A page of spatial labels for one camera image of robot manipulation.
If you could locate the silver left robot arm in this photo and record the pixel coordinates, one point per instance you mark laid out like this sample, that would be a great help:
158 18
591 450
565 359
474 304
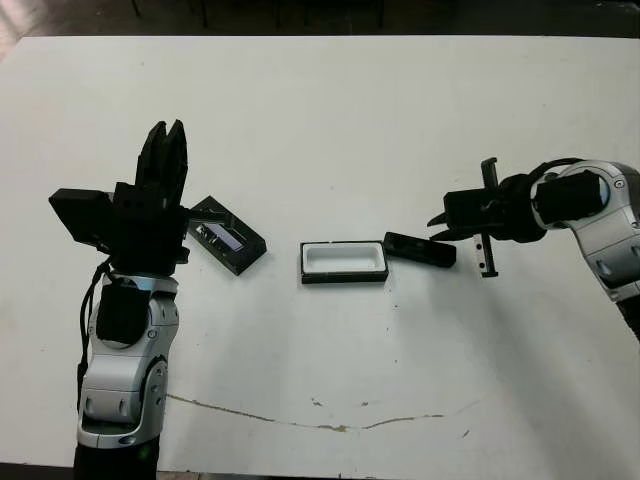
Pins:
120 370

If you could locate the black phone-like camera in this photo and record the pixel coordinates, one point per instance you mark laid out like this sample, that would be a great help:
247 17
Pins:
420 250

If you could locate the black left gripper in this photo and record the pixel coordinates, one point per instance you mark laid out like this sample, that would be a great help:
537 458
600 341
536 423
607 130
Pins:
145 240

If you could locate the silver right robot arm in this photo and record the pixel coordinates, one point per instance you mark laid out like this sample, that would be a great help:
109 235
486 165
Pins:
610 235

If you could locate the black box lid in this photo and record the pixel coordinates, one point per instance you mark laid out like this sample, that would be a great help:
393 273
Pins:
235 250

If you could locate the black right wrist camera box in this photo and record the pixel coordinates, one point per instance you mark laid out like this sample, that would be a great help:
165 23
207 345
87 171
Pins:
462 210

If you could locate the black box with white liner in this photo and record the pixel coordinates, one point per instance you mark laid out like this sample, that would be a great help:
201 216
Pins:
345 260

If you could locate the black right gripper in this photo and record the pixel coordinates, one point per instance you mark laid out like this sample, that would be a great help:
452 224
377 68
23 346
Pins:
517 210

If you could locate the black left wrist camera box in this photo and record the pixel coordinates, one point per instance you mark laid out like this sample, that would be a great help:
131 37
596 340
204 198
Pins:
80 215

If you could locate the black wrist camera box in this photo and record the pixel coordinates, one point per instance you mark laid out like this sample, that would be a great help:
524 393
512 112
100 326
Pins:
462 210
80 215

